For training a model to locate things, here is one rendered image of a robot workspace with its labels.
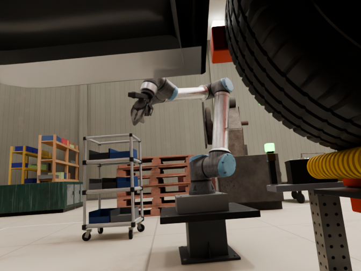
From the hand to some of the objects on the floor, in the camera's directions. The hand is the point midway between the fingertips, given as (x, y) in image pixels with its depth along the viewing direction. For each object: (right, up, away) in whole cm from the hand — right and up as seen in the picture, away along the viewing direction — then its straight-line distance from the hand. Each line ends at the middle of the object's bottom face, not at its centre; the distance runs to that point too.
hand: (134, 122), depth 127 cm
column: (+96, -74, -12) cm, 122 cm away
